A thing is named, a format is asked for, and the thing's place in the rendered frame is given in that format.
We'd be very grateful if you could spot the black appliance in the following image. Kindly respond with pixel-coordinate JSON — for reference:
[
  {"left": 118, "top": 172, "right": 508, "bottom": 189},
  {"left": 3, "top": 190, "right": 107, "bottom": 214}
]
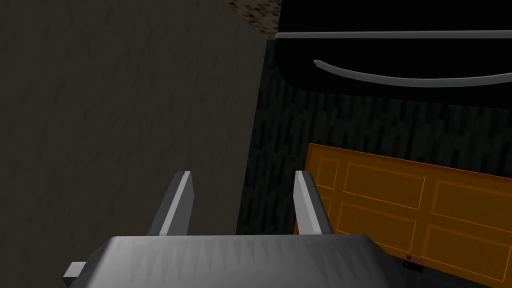
[{"left": 261, "top": 0, "right": 512, "bottom": 109}]

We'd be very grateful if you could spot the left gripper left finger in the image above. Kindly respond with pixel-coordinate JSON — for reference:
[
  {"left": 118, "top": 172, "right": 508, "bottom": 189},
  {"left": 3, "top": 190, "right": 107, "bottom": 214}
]
[{"left": 146, "top": 170, "right": 195, "bottom": 237}]

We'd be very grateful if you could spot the orange panelled door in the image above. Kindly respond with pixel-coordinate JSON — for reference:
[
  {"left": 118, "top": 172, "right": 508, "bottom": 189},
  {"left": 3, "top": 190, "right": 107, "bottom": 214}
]
[{"left": 293, "top": 142, "right": 512, "bottom": 287}]

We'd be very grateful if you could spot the grey curved bar handle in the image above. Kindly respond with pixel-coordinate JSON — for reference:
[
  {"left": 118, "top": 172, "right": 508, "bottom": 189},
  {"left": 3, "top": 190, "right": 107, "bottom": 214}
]
[{"left": 313, "top": 59, "right": 512, "bottom": 89}]

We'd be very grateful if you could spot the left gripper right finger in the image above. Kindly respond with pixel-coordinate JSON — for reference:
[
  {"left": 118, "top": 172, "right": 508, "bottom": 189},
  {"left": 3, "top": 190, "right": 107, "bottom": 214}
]
[{"left": 292, "top": 169, "right": 335, "bottom": 236}]

